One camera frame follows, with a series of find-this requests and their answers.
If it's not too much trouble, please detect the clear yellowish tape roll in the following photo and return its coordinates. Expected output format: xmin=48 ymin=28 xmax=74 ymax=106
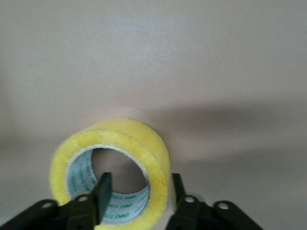
xmin=49 ymin=116 xmax=172 ymax=230

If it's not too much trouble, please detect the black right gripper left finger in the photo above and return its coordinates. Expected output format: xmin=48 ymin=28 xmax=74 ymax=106
xmin=0 ymin=172 xmax=113 ymax=230

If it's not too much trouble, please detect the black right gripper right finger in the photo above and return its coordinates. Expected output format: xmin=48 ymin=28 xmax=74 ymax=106
xmin=165 ymin=172 xmax=263 ymax=230

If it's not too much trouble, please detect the brown table cover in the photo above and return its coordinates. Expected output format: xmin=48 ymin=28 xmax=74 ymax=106
xmin=0 ymin=0 xmax=307 ymax=230

